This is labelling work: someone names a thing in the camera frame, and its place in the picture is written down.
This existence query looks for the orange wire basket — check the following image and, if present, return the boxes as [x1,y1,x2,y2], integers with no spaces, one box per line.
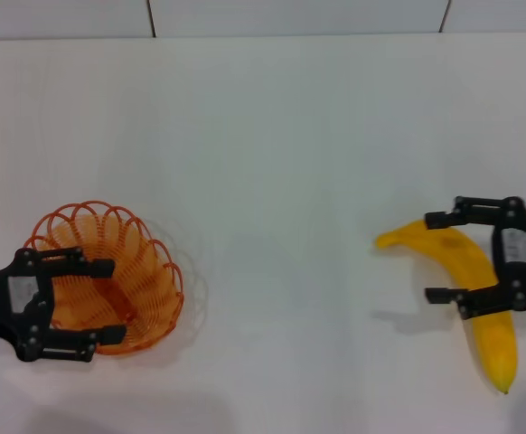
[22,197,185,359]

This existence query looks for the yellow banana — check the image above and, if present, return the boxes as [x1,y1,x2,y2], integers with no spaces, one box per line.
[374,219,519,395]

